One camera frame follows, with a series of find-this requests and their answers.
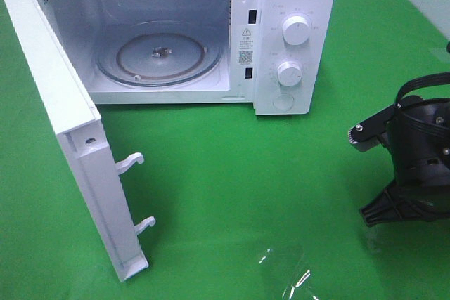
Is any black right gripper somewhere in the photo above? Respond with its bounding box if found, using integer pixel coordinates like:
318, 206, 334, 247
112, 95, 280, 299
359, 98, 449, 227

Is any round door release button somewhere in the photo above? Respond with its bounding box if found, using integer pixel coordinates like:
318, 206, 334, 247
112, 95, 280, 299
273, 93, 295, 111

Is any white microwave knob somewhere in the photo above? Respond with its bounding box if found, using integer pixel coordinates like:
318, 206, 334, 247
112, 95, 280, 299
281, 13, 311, 46
277, 61, 302, 87

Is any white microwave door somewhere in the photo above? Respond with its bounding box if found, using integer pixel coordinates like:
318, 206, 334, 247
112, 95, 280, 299
4, 0, 155, 281

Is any clear plastic film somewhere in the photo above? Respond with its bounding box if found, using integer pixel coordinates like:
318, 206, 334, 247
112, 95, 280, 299
257, 244, 321, 299

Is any green table cloth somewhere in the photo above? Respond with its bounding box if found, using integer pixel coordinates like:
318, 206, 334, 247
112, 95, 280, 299
1, 0, 449, 299

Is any white microwave oven body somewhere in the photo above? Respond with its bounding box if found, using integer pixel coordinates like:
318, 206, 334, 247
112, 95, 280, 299
38, 0, 333, 115

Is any glass microwave turntable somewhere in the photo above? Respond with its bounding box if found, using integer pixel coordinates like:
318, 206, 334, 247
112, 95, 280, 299
96, 20, 229, 87

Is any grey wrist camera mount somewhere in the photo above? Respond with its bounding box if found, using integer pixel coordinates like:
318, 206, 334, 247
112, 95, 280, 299
348, 96, 436, 154

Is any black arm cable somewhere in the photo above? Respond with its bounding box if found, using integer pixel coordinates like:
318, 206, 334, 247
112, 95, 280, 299
395, 71, 450, 104

